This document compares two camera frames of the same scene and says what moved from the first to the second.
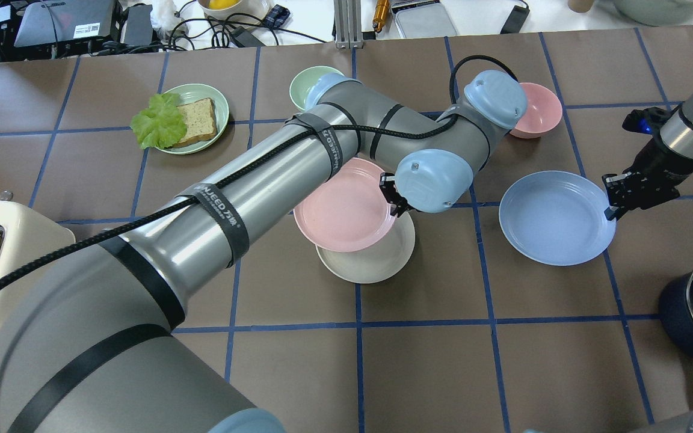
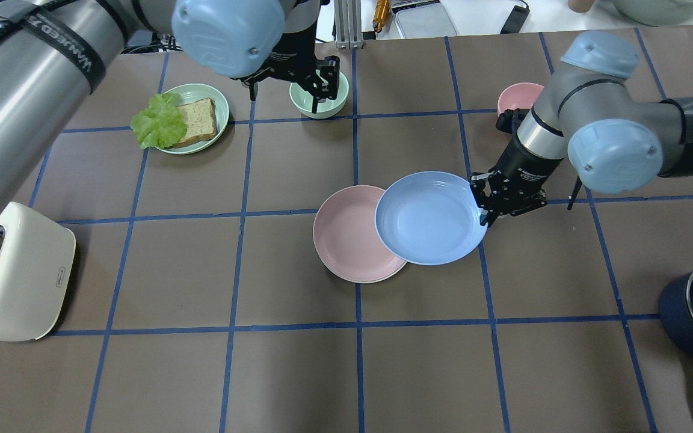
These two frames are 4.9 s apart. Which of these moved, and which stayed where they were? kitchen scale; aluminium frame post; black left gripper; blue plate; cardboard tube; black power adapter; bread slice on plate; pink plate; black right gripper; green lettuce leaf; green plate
Moved: blue plate; black left gripper; pink plate; black right gripper
Stayed: black power adapter; green plate; kitchen scale; cardboard tube; aluminium frame post; green lettuce leaf; bread slice on plate
